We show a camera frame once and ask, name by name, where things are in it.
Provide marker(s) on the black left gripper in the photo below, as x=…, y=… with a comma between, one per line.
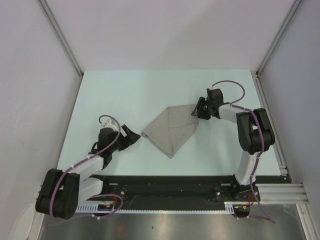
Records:
x=131, y=137

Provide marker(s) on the aluminium rail right front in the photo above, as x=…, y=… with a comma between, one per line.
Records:
x=282, y=193

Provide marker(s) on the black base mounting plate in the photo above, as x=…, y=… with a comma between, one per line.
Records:
x=173, y=189

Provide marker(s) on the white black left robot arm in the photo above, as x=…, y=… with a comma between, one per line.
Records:
x=63, y=190

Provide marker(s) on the aluminium frame post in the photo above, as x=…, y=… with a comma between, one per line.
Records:
x=49, y=15
x=288, y=19

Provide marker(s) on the left aluminium frame post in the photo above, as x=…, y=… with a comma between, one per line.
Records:
x=49, y=15

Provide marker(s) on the right aluminium frame post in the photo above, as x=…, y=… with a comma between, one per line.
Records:
x=288, y=19

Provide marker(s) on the grey cloth napkin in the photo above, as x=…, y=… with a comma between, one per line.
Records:
x=170, y=130

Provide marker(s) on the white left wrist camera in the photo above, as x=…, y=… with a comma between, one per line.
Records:
x=111, y=124

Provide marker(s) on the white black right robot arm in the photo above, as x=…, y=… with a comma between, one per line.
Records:
x=255, y=132

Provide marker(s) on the white slotted cable duct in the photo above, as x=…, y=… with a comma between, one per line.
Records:
x=169, y=207

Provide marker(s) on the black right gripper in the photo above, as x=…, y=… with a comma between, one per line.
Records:
x=199, y=108

